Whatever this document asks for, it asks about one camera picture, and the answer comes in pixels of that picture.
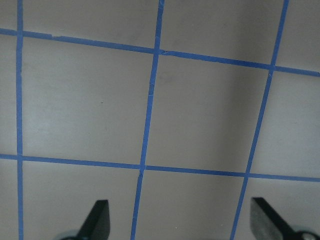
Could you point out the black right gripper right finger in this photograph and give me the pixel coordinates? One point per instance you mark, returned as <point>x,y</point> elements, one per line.
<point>266,224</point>

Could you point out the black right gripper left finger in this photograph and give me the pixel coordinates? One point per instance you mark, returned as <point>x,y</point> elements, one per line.
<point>97,224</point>

